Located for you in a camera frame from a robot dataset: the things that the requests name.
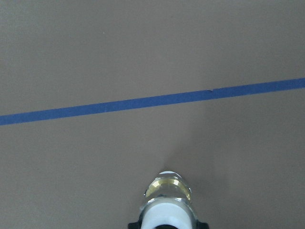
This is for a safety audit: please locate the white brass PPR valve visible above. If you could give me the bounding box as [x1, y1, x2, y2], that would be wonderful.
[140, 171, 197, 229]

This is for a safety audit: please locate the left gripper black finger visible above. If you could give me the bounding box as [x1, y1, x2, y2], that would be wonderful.
[127, 221, 142, 229]

